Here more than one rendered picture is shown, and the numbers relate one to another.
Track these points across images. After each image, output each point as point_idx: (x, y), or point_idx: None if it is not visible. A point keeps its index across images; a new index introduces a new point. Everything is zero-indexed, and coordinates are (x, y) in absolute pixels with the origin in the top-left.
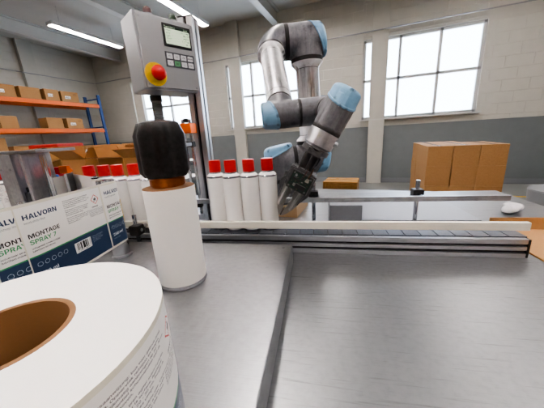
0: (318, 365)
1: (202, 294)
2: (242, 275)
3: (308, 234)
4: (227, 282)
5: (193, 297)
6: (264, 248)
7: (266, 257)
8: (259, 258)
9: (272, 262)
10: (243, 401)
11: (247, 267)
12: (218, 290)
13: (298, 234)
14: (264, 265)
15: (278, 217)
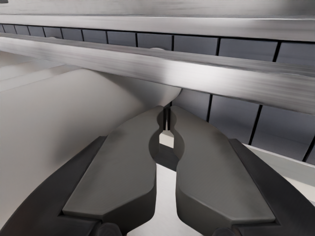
0: None
1: (133, 233)
2: (156, 229)
3: (283, 155)
4: (146, 231)
5: (129, 232)
6: (167, 182)
7: (175, 209)
8: (166, 208)
9: (185, 226)
10: None
11: (156, 218)
12: (143, 235)
13: (245, 143)
14: (176, 225)
15: (165, 100)
